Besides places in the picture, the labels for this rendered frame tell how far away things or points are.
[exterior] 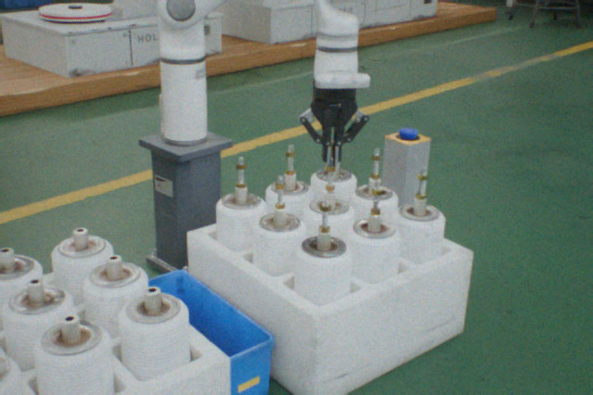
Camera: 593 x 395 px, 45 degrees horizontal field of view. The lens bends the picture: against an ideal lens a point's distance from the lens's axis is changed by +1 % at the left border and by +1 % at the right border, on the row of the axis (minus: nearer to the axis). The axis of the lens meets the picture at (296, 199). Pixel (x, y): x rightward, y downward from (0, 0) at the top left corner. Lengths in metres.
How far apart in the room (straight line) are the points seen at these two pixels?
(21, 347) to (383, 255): 0.59
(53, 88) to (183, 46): 1.53
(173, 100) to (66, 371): 0.70
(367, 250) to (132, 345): 0.44
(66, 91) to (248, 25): 1.23
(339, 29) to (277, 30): 2.55
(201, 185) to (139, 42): 1.76
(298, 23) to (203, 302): 2.68
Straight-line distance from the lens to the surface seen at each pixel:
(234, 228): 1.33
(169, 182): 1.53
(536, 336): 1.51
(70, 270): 1.19
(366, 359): 1.27
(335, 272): 1.16
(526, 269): 1.75
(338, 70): 1.22
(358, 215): 1.39
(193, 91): 1.48
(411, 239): 1.31
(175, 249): 1.58
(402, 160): 1.53
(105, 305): 1.09
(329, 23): 1.21
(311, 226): 1.32
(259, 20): 3.78
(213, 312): 1.33
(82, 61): 3.09
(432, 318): 1.36
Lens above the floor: 0.79
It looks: 23 degrees down
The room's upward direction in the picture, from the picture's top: 2 degrees clockwise
